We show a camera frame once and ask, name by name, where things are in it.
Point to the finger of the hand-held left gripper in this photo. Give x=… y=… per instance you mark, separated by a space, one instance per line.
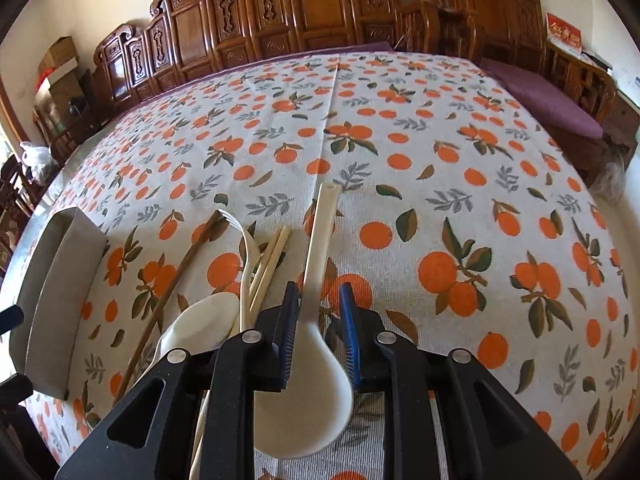
x=14 y=389
x=11 y=319

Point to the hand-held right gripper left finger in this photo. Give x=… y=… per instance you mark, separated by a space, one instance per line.
x=287 y=340

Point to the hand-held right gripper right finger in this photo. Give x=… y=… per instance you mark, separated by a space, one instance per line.
x=350 y=340

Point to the grey metal container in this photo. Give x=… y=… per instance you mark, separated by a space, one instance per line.
x=55 y=285

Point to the white spoon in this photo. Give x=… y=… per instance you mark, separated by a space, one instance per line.
x=305 y=400
x=200 y=320

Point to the white fork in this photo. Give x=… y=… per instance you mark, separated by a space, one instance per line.
x=246 y=270

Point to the dark brown chopstick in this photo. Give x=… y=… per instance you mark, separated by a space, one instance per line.
x=165 y=300

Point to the wooden dining chair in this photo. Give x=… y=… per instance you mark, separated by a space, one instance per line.
x=17 y=205

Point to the clear plastic bag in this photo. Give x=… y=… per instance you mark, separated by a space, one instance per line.
x=36 y=160

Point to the orange fruit print tablecloth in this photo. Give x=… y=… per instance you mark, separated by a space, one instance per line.
x=400 y=185

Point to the flat white box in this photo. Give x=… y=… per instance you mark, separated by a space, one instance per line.
x=57 y=79

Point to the brown cardboard box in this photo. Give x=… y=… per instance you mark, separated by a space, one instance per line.
x=59 y=52

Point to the translucent plastic bag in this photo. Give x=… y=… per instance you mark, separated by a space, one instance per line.
x=611 y=175

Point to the purple armchair cushion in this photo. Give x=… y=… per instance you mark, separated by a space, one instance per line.
x=540 y=95

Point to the carved wooden sofa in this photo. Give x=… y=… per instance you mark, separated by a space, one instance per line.
x=320 y=0

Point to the wooden side table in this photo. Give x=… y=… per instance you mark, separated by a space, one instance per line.
x=625 y=110

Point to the carved wooden armchair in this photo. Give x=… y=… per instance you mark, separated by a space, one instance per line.
x=500 y=5

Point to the red desk calendar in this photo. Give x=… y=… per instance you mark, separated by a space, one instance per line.
x=564 y=35

